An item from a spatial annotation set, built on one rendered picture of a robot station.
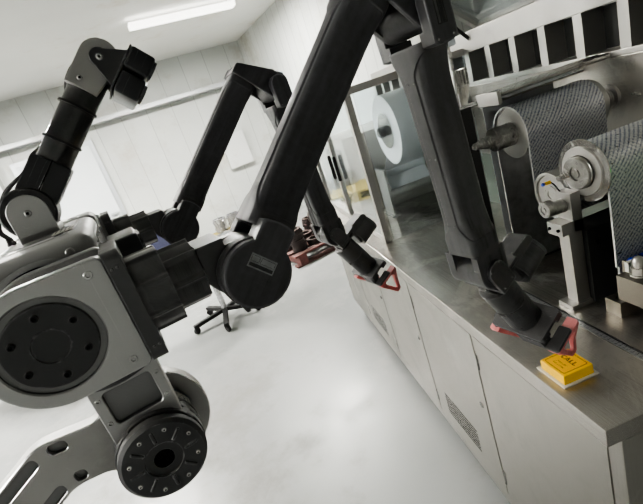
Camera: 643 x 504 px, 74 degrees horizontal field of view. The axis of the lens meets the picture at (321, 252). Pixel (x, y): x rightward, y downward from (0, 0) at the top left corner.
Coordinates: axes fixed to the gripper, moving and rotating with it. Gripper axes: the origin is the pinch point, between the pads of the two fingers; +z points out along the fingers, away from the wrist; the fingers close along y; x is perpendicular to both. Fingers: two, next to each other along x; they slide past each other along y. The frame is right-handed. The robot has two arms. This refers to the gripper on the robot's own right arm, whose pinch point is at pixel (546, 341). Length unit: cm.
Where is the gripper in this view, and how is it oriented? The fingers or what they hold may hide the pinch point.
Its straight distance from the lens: 90.9
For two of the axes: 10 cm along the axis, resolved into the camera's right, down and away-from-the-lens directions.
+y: -4.6, -1.5, 8.8
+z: 6.8, 5.8, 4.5
